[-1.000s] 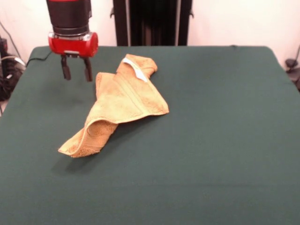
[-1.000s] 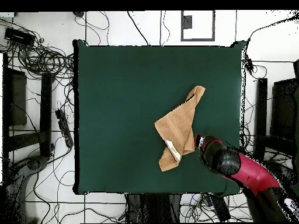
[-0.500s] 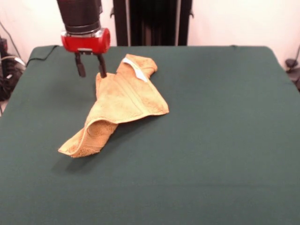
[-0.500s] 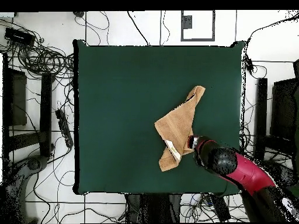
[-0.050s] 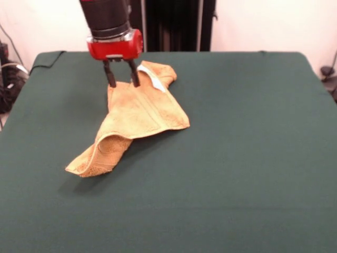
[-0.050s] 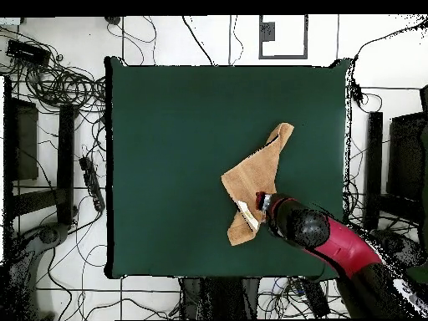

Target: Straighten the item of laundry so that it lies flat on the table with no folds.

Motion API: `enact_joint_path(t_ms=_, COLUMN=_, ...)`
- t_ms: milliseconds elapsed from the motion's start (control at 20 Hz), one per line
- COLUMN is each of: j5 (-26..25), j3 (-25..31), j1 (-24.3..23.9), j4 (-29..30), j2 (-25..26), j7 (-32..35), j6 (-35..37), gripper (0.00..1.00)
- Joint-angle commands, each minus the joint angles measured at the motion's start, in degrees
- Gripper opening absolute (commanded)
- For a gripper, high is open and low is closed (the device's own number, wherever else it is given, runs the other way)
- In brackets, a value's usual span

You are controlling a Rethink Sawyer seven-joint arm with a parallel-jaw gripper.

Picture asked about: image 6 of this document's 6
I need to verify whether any tan terry towel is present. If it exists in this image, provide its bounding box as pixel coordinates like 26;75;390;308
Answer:
220;122;295;247

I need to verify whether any dark green tablecloth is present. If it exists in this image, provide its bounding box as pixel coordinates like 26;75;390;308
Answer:
104;55;352;281

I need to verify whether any black plug adapter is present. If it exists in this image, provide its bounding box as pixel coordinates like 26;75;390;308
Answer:
350;83;364;108

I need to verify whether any grey stand base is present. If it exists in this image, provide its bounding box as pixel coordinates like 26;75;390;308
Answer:
369;228;425;268
3;222;73;320

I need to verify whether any small grey square plate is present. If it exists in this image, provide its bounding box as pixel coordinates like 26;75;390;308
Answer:
260;21;276;42

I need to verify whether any black power strip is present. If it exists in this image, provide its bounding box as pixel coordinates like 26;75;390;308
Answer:
78;155;106;213

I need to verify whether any green rounded object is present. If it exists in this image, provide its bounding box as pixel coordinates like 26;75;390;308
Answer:
405;263;428;285

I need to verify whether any black rectangular box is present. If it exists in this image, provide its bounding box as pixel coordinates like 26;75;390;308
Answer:
5;38;52;66

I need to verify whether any blue and black cable bundle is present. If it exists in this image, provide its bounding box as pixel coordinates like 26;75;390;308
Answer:
257;276;345;320

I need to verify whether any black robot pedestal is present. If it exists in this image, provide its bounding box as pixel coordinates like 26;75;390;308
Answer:
179;277;262;320

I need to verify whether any black frame stand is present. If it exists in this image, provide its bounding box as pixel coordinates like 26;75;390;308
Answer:
362;84;428;232
3;75;80;232

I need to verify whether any grey rectangular floor frame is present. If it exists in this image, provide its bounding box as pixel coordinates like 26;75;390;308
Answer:
257;14;309;60

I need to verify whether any thick black cable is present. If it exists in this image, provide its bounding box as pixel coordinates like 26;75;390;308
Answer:
181;14;215;67

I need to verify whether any thin looped black cable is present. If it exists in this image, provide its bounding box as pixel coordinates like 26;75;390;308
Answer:
105;14;158;67

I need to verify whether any long black cable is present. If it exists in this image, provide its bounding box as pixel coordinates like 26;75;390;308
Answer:
352;16;428;63

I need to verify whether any black cable tangle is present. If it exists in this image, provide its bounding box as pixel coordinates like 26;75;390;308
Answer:
0;26;108;115

